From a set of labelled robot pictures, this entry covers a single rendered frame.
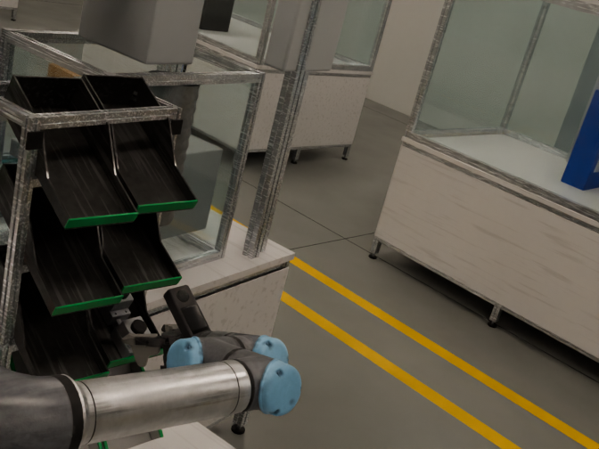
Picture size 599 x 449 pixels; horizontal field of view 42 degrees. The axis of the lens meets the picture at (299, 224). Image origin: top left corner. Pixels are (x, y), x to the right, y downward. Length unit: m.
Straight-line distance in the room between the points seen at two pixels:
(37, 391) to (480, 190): 4.30
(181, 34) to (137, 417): 1.59
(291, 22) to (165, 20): 0.49
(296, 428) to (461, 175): 2.20
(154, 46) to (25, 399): 1.57
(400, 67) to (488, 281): 6.21
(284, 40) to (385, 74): 8.42
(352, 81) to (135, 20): 5.22
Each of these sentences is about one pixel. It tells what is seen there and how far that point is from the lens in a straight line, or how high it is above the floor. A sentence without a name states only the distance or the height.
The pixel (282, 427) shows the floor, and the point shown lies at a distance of 3.57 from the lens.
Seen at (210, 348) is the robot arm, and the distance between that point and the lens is 1.20.
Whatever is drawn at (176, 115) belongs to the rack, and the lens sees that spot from 1.53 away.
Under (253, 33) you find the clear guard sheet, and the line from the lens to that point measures 6.56.
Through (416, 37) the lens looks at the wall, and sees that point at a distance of 10.80.
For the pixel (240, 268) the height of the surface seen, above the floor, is 0.86.
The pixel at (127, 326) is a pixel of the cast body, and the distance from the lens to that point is 1.54.
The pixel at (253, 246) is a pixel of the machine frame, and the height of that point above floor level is 0.91.
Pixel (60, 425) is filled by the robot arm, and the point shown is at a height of 1.48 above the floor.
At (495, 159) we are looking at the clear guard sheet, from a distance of 5.00.
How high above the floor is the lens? 2.04
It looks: 21 degrees down
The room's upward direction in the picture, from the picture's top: 15 degrees clockwise
